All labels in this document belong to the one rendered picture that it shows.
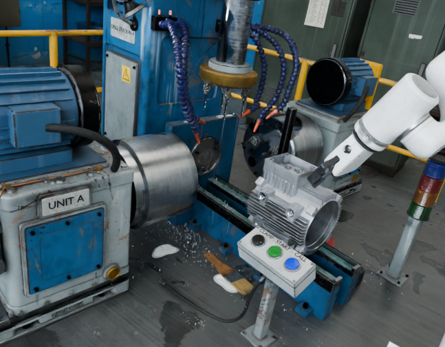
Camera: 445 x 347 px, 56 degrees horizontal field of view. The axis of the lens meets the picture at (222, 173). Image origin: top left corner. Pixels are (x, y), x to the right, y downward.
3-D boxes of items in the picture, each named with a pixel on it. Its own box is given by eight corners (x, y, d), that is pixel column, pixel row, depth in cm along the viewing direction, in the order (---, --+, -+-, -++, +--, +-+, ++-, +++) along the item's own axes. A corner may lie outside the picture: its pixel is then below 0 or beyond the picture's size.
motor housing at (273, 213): (241, 229, 124) (252, 172, 116) (280, 212, 137) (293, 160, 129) (294, 265, 112) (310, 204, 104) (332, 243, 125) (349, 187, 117)
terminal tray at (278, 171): (259, 181, 121) (264, 158, 118) (283, 173, 128) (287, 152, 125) (292, 199, 113) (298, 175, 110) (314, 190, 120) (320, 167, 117)
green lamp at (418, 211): (403, 213, 125) (408, 200, 123) (412, 208, 129) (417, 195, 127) (423, 222, 121) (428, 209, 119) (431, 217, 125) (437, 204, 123)
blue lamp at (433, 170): (419, 173, 119) (424, 158, 117) (427, 169, 123) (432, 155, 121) (439, 181, 115) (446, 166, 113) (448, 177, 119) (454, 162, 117)
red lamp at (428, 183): (413, 186, 121) (419, 173, 119) (422, 182, 125) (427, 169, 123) (434, 195, 117) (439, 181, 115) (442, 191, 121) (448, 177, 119)
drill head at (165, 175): (48, 217, 117) (44, 134, 106) (157, 188, 141) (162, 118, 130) (89, 266, 101) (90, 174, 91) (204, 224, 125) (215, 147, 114)
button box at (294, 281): (238, 256, 98) (236, 241, 95) (259, 238, 101) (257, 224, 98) (294, 299, 87) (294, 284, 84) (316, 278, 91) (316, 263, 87)
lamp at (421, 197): (408, 200, 123) (413, 186, 121) (417, 195, 127) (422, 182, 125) (428, 209, 119) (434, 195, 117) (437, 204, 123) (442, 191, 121)
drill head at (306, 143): (221, 171, 160) (231, 109, 149) (289, 153, 187) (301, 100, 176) (269, 200, 144) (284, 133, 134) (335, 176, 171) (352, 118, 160)
